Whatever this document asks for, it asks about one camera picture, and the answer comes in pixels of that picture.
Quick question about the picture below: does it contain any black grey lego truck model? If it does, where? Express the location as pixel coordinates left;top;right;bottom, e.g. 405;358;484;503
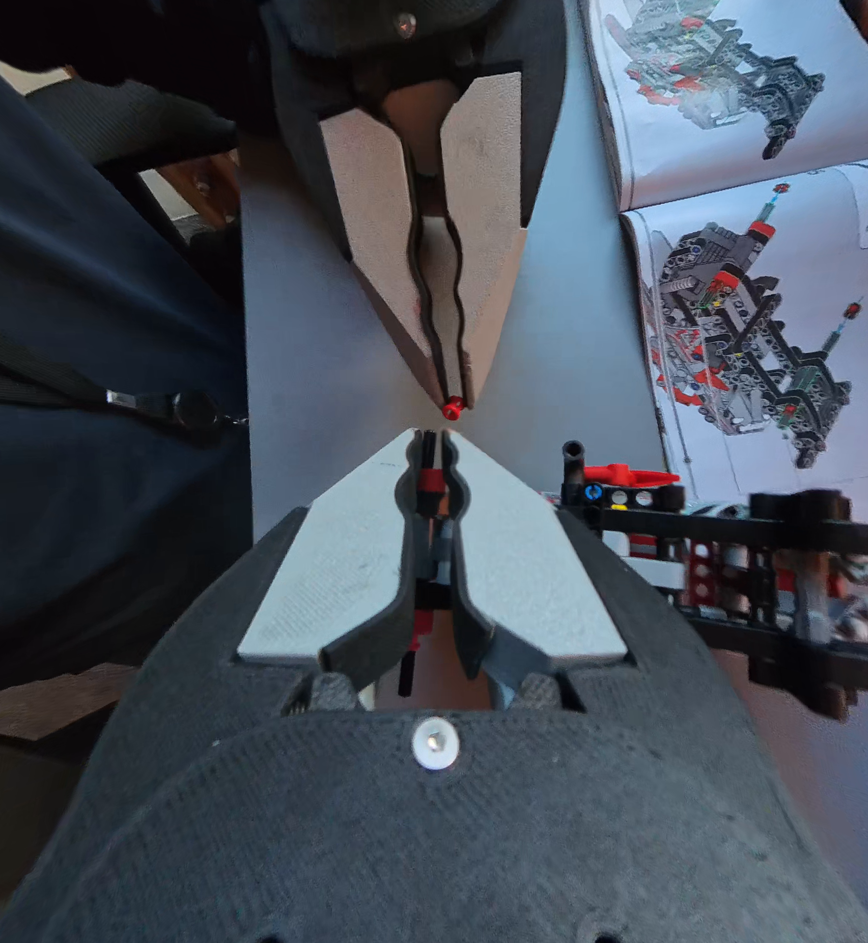
397;441;868;723

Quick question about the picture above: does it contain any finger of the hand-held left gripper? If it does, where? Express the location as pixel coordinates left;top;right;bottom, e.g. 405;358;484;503
320;106;451;408
440;71;531;404

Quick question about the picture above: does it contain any black lego axle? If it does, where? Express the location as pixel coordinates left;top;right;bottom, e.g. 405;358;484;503
399;430;441;697

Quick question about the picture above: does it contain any black office chair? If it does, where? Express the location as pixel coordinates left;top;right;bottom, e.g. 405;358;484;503
28;77;242;178

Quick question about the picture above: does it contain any person's left forearm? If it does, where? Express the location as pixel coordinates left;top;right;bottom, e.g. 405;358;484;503
0;0;277;93

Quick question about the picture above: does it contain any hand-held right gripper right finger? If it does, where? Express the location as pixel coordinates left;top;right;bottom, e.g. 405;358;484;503
441;430;637;682

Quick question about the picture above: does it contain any person's left hand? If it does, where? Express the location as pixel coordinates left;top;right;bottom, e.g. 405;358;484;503
382;77;458;178

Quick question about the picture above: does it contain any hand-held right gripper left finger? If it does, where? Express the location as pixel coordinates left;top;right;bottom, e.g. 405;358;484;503
237;428;422;693

